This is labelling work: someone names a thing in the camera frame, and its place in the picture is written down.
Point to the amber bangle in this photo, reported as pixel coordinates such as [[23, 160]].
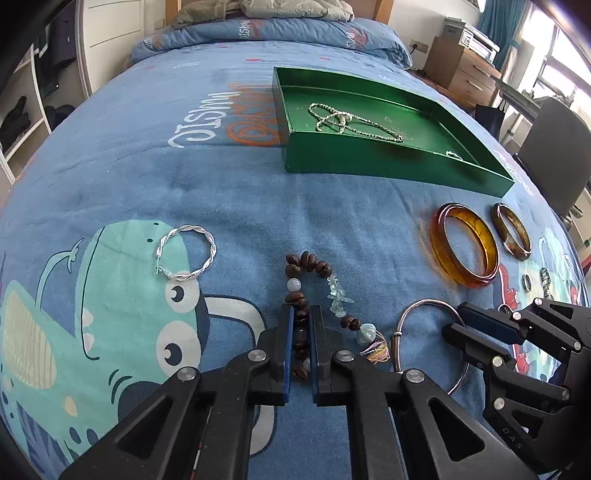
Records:
[[488, 251]]

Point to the twisted silver bangle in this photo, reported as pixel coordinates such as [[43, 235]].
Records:
[[210, 244]]

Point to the black bag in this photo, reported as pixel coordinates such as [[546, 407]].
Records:
[[60, 115]]

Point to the low wooden bedside table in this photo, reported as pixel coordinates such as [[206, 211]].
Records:
[[448, 92]]

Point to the blue dinosaur printed bedsheet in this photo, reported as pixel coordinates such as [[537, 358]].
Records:
[[138, 138]]

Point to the wooden drawer cabinet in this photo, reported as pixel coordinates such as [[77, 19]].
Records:
[[461, 67]]

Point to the grey chair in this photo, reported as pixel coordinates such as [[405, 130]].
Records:
[[549, 152]]

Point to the dark hanging clothes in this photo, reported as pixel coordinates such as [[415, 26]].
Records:
[[57, 41]]

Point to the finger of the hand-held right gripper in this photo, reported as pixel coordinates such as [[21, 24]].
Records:
[[475, 346], [489, 318]]

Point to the folded blue quilt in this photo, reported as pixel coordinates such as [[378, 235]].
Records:
[[277, 30]]

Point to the wooden headboard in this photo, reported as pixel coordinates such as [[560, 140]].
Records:
[[383, 9]]

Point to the olive jacket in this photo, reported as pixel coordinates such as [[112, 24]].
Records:
[[203, 11]]

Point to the thin silver bangle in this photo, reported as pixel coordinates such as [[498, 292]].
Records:
[[398, 334]]

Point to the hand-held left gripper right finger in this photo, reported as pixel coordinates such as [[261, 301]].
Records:
[[315, 355]]

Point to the wall socket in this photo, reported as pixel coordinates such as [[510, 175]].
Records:
[[418, 46]]

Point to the blue curtain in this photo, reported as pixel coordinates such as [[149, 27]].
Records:
[[498, 18]]

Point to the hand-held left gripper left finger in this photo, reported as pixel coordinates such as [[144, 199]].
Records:
[[288, 355]]

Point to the green tray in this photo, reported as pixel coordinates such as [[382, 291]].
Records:
[[415, 134]]

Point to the white wardrobe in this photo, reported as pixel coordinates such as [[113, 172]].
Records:
[[115, 27]]

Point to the dark brown bangle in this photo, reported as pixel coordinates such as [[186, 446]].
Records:
[[499, 226]]

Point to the dark folded clothes pile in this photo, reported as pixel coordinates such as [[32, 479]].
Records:
[[16, 120]]

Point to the small twisted silver earring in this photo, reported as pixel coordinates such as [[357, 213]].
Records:
[[545, 277]]

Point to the grey down jacket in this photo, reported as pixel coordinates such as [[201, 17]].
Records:
[[295, 7]]

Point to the dark bag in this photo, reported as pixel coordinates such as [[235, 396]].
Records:
[[487, 120]]

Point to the white printer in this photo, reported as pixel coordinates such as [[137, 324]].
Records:
[[466, 37]]

